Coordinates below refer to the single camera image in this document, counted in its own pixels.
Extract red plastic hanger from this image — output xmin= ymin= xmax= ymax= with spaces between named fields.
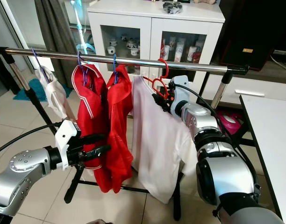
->
xmin=142 ymin=58 xmax=170 ymax=100

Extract blue hanger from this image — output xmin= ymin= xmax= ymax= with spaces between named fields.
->
xmin=112 ymin=54 xmax=119 ymax=84

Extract purple hanger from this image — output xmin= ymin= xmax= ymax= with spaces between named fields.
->
xmin=77 ymin=51 xmax=87 ymax=87
xmin=32 ymin=48 xmax=52 ymax=82

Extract red shirt white stripes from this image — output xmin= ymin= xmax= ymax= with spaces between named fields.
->
xmin=78 ymin=64 xmax=115 ymax=193

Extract plain red shirt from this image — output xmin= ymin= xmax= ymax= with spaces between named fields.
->
xmin=106 ymin=64 xmax=135 ymax=193

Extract metal clothes rack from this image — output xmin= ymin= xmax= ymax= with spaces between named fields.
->
xmin=0 ymin=46 xmax=250 ymax=221

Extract red tin can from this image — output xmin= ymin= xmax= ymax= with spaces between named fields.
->
xmin=192 ymin=50 xmax=202 ymax=63

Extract small white collared shirt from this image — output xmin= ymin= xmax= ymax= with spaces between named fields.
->
xmin=34 ymin=66 xmax=76 ymax=123

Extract pink vacuum cleaner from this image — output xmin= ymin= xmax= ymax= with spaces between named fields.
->
xmin=217 ymin=111 xmax=243 ymax=135

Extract white glass door cabinet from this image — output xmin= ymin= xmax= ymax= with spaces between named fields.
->
xmin=87 ymin=0 xmax=225 ymax=80

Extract teal floor mat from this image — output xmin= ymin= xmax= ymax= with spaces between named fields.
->
xmin=13 ymin=78 xmax=45 ymax=101

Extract grey toy figure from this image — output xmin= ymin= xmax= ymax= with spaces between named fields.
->
xmin=163 ymin=1 xmax=183 ymax=14

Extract white low drawer cabinet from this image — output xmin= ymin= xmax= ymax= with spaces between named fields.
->
xmin=199 ymin=70 xmax=286 ymax=104

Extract black speaker cabinet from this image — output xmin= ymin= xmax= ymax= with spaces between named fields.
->
xmin=211 ymin=0 xmax=286 ymax=70

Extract light blue lamp stand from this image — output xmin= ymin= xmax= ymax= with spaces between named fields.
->
xmin=71 ymin=0 xmax=97 ymax=53

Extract grey curtain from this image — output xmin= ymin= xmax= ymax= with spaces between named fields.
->
xmin=34 ymin=0 xmax=76 ymax=66

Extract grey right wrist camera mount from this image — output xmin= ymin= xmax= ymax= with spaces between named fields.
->
xmin=170 ymin=75 xmax=191 ymax=117

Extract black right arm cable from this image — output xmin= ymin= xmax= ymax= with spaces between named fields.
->
xmin=173 ymin=83 xmax=260 ymax=187

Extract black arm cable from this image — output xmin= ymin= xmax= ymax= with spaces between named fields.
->
xmin=0 ymin=122 xmax=64 ymax=157
xmin=173 ymin=83 xmax=260 ymax=187

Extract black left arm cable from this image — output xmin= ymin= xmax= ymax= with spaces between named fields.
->
xmin=0 ymin=122 xmax=64 ymax=157

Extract white table black frame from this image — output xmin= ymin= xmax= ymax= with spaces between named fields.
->
xmin=239 ymin=95 xmax=286 ymax=220

